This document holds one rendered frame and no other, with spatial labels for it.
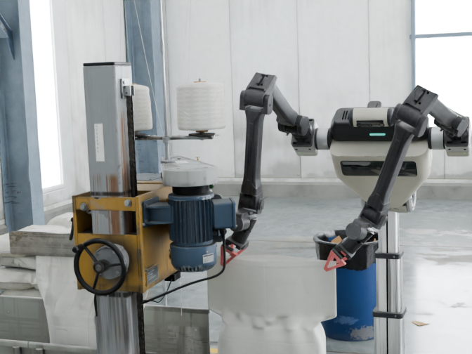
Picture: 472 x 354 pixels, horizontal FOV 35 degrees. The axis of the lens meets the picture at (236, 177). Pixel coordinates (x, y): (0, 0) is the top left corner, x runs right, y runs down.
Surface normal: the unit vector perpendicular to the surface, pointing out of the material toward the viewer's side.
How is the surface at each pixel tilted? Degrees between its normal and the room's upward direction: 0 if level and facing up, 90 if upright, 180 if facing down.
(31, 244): 90
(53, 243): 90
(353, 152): 40
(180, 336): 90
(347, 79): 90
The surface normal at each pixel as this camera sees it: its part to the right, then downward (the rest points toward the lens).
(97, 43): 0.95, 0.00
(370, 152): -0.26, -0.68
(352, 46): -0.31, 0.13
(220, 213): 0.10, 0.12
